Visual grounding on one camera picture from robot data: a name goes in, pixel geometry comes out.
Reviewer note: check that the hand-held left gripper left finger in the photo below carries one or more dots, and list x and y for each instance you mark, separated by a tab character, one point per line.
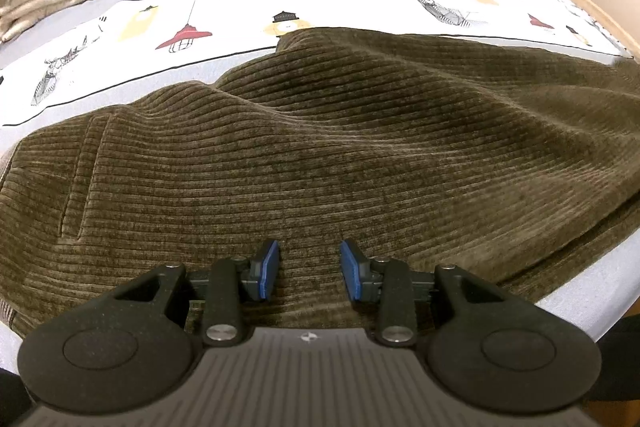
268	266

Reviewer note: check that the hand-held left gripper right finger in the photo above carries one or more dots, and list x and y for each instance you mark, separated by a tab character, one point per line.
350	269

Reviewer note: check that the grey printed bed sheet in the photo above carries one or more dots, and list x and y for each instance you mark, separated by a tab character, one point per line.
350	2

